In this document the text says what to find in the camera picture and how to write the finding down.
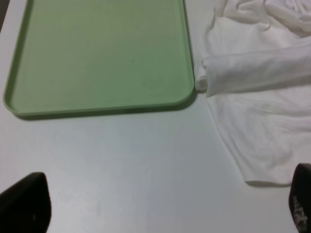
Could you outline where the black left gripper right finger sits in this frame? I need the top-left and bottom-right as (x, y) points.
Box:
(289, 163), (311, 233)

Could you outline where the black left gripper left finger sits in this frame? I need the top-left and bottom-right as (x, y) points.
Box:
(0, 172), (52, 233)

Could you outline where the white short sleeve shirt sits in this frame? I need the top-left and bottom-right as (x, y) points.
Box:
(194, 0), (311, 186)

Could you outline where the green plastic tray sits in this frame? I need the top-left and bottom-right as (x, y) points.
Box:
(3, 0), (194, 118)

